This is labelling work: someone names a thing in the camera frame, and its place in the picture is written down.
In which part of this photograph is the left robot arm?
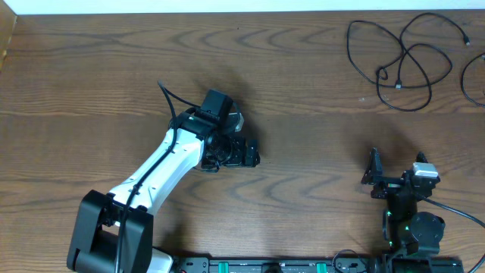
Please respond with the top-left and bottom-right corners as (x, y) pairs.
(67, 89), (260, 272)

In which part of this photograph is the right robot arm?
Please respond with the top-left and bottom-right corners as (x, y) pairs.
(361, 148), (446, 272)

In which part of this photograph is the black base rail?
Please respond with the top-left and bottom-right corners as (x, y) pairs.
(167, 256), (464, 273)

